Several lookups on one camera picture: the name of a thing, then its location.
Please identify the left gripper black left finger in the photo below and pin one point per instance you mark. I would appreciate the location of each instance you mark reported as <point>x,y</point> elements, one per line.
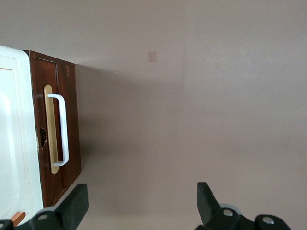
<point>72,206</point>

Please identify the white cabinet top box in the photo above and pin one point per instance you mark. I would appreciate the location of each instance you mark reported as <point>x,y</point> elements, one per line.
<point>14,119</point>

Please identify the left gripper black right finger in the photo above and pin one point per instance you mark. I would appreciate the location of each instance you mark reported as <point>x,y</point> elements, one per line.
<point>208,206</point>

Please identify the dark wooden drawer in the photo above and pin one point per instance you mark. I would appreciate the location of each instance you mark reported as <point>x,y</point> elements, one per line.
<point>39,107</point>
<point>72,119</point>

